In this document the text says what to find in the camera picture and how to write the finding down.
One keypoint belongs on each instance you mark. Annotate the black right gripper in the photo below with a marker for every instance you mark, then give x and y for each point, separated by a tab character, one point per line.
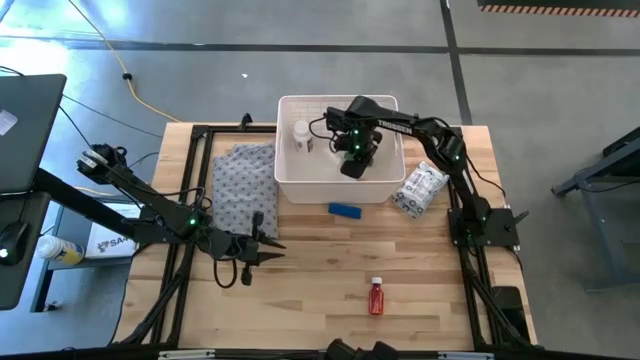
356	142

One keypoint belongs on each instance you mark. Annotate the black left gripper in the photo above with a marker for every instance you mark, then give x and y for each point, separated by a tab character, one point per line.
239	247

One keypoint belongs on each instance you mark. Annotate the large white-capped bottle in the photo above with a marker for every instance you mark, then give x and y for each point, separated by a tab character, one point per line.
303	135

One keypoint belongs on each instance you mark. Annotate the blue rectangular block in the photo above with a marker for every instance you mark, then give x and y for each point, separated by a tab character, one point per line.
345	210

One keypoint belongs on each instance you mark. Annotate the white printed gauze packet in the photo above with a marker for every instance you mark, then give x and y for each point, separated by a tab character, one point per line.
419	189

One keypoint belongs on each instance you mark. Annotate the red medicine bottle white cap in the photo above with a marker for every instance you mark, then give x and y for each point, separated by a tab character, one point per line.
376	299

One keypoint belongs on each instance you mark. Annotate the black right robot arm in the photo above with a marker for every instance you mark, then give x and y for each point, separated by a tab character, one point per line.
462	177

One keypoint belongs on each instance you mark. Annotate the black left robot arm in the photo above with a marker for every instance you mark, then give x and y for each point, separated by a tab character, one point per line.
160	205

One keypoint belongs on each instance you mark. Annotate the white plastic basket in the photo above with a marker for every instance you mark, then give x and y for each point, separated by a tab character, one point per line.
310	187

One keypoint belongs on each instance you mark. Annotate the grey patterned cloth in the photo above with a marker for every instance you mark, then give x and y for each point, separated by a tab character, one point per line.
245	180

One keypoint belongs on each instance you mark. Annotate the black table clamp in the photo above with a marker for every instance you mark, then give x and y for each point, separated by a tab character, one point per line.
246	120

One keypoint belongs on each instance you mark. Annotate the black knobbed device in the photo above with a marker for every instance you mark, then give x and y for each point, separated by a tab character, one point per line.
360	351

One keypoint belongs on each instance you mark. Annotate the white cardboard box with logo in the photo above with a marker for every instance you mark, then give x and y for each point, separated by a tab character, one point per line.
107	246

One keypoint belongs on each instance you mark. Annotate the black diagonal bar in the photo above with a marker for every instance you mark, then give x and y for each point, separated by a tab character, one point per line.
75	199

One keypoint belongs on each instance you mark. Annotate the white and yellow bottle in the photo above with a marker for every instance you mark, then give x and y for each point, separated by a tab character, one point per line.
60	250

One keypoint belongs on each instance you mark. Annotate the grey metal stand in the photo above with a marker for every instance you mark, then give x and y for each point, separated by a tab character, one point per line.
42	290

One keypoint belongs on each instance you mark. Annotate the black phone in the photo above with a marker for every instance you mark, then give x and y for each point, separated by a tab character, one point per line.
510	310

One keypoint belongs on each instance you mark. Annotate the orange black striped strip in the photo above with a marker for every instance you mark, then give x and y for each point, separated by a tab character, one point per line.
560	10

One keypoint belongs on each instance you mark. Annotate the black desk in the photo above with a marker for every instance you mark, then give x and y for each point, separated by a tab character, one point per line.
20	280

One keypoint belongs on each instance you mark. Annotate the black computer mouse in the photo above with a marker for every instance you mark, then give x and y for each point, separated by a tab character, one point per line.
12	242

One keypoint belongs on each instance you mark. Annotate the dark grey laptop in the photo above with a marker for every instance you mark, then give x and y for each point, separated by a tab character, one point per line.
30	145

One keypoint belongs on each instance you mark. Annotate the blue-grey metal cart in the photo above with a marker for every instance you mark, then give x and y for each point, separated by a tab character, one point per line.
610	200

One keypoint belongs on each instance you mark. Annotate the black aluminium table frame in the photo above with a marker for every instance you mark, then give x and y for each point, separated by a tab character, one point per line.
230	129

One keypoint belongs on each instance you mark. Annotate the white frame bracket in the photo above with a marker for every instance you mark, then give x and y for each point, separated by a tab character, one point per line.
467	356
185	355

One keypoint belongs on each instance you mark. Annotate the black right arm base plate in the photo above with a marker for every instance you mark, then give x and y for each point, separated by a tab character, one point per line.
502	227

